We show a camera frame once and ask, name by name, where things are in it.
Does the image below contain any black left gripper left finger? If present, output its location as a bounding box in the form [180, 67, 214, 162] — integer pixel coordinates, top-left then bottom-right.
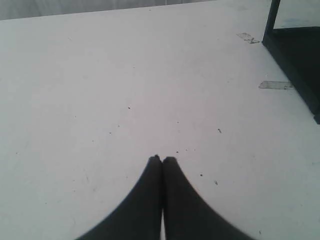
[80, 155, 163, 240]

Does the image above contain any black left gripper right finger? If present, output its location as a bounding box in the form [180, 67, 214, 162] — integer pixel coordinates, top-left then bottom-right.
[161, 156, 258, 240]

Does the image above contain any black metal mug rack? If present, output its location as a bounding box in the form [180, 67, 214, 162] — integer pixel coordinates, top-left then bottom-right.
[262, 0, 320, 124]

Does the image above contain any clear tape strip near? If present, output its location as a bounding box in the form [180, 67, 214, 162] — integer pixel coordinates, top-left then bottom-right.
[258, 80, 293, 90]

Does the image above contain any clear tape strip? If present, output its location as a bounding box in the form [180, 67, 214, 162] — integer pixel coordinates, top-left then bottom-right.
[258, 80, 293, 90]
[236, 32, 260, 44]

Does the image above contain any clear tape strip far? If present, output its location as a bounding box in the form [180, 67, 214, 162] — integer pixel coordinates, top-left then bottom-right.
[236, 32, 260, 44]

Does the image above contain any white backdrop curtain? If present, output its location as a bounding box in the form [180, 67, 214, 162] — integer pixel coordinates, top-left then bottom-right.
[0, 0, 218, 21]

